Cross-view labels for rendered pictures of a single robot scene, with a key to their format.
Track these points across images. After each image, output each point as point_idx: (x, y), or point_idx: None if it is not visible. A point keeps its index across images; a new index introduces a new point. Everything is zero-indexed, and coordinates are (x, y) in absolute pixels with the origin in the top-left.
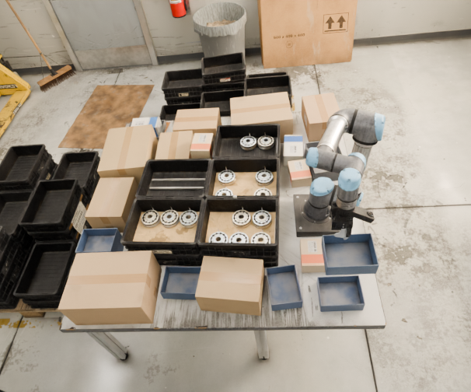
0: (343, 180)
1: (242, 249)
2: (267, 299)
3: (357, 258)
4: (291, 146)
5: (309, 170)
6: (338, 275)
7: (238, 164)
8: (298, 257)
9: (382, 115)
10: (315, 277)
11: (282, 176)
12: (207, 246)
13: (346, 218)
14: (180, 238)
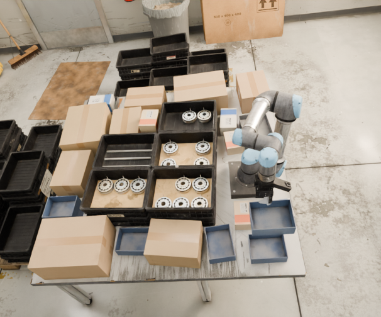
0: (262, 158)
1: (183, 212)
2: (206, 254)
3: (278, 221)
4: (227, 119)
5: None
6: None
7: (180, 136)
8: (232, 216)
9: (299, 96)
10: (247, 233)
11: (219, 145)
12: (153, 210)
13: (267, 188)
14: (131, 203)
